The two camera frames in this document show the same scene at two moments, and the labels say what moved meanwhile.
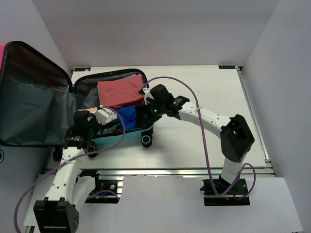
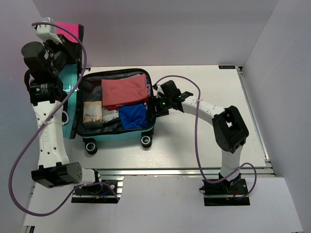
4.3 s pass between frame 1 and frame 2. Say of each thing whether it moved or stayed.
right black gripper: moved
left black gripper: moved
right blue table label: stayed
